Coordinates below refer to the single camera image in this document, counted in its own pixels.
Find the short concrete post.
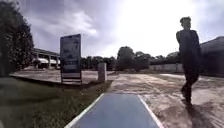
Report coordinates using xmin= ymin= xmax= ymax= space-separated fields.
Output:
xmin=97 ymin=62 xmax=108 ymax=84

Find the person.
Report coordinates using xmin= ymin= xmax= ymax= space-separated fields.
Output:
xmin=175 ymin=16 xmax=203 ymax=105

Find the grass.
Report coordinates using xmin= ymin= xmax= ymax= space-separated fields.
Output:
xmin=0 ymin=76 xmax=114 ymax=128

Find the upright sign board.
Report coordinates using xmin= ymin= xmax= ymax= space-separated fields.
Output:
xmin=59 ymin=33 xmax=84 ymax=85

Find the long building with pillars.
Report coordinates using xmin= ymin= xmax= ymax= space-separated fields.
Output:
xmin=31 ymin=47 xmax=62 ymax=70

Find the large dark tree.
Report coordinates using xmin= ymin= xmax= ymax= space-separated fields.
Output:
xmin=0 ymin=0 xmax=36 ymax=78

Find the stained concrete pavement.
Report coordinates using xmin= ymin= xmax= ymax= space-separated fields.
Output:
xmin=9 ymin=68 xmax=224 ymax=128

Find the grey-roofed building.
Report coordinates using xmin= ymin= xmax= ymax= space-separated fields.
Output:
xmin=148 ymin=35 xmax=224 ymax=77

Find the row of dark trees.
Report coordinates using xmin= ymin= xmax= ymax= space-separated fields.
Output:
xmin=79 ymin=45 xmax=181 ymax=72

